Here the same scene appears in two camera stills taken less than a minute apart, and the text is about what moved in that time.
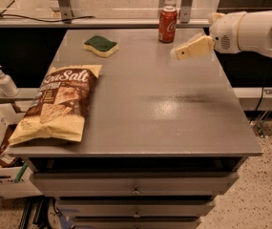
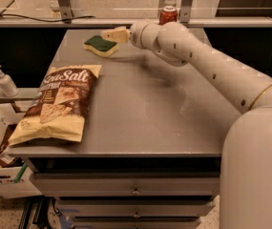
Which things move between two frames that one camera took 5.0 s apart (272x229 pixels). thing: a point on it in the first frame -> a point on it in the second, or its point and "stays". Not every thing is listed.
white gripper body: (225, 35) -> (136, 32)
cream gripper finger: (199, 46) -> (119, 34)
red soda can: (167, 24) stays
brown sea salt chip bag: (59, 107) stays
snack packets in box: (3, 157) stays
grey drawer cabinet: (162, 137) stays
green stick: (20, 172) stays
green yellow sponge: (100, 46) stays
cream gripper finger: (194, 38) -> (121, 28)
